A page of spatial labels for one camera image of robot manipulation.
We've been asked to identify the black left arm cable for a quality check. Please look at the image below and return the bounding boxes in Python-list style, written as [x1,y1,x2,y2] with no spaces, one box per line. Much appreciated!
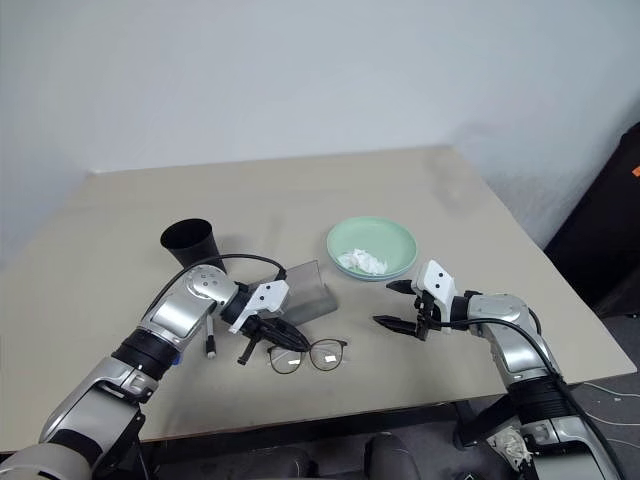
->
[147,254,289,321]

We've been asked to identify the black table leg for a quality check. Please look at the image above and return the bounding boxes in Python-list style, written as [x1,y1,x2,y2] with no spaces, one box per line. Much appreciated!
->
[452,393,517,448]

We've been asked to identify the crumpled white cloth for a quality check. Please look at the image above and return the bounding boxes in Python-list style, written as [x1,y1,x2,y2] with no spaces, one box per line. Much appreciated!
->
[486,422,532,462]

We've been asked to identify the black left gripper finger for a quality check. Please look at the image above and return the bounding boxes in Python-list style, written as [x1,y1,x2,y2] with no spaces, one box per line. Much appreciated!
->
[260,332,307,353]
[266,321,311,349]

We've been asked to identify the crumpled white tissue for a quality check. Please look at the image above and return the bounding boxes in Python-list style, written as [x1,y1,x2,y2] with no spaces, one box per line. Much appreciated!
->
[338,247,391,276]

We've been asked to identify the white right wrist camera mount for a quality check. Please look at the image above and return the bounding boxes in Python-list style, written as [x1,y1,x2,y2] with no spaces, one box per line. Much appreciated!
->
[414,259,459,332]

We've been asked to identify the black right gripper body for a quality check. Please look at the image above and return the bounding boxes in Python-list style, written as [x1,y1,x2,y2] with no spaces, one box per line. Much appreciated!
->
[413,288,444,343]

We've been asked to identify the thin black-rimmed glasses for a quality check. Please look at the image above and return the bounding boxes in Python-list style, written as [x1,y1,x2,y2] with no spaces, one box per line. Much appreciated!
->
[265,337,350,376]

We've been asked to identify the thin grey floor cable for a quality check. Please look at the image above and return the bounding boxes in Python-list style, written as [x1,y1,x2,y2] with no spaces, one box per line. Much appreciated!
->
[574,377,640,403]

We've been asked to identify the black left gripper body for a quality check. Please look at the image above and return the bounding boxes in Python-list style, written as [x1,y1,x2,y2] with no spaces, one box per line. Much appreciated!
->
[237,304,290,366]

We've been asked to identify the white marker with black cap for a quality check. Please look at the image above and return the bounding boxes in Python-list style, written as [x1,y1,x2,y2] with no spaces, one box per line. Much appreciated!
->
[202,313,220,359]

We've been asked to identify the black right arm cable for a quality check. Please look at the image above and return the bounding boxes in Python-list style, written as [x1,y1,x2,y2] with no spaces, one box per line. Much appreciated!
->
[437,318,626,480]

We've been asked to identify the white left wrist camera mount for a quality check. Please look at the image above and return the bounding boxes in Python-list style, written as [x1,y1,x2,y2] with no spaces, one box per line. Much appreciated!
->
[228,280,292,336]

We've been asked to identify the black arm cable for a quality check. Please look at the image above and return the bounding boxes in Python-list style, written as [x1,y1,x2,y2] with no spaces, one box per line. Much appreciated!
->
[147,254,289,321]
[437,318,626,480]

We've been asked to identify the light green bowl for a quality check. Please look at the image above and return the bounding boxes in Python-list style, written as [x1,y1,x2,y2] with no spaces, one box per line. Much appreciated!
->
[325,215,419,279]

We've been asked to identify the clear plastic glasses case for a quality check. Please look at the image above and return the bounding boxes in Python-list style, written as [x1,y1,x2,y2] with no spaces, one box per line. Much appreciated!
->
[273,258,339,327]

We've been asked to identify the green plate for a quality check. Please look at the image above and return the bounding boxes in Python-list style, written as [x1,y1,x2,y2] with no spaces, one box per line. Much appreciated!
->
[331,263,412,284]

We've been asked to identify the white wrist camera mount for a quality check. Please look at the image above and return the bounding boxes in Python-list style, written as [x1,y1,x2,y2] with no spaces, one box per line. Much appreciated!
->
[414,259,459,332]
[228,280,292,336]

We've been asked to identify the black cup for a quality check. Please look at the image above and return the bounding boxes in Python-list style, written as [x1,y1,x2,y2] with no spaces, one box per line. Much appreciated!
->
[159,217,227,274]

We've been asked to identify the large black fabric object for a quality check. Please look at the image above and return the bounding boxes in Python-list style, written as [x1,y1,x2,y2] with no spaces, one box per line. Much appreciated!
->
[543,118,640,321]

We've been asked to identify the dark rounded shape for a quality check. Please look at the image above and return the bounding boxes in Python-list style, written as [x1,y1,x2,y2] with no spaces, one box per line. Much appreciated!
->
[363,431,427,480]

